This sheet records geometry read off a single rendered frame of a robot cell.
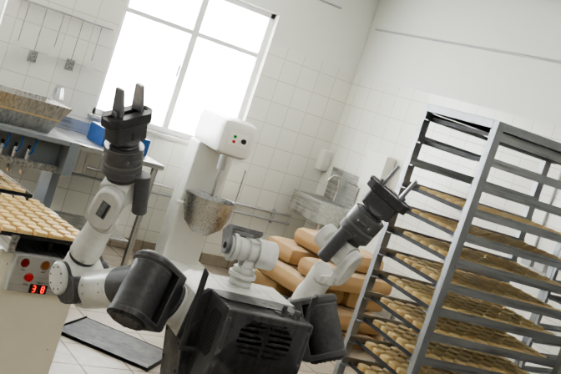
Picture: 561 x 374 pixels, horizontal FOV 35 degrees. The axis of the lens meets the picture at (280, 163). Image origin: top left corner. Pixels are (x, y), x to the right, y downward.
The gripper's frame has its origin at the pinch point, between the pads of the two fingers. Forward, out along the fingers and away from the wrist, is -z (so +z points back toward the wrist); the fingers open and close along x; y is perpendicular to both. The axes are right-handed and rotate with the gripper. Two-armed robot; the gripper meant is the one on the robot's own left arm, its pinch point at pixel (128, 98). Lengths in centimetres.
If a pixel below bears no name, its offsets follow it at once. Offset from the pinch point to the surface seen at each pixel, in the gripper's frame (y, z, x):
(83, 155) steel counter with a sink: -336, 237, 255
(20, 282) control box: -92, 119, 38
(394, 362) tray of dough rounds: 17, 123, 123
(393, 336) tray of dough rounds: 12, 116, 127
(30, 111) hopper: -167, 93, 91
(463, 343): 36, 105, 131
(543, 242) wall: -50, 219, 437
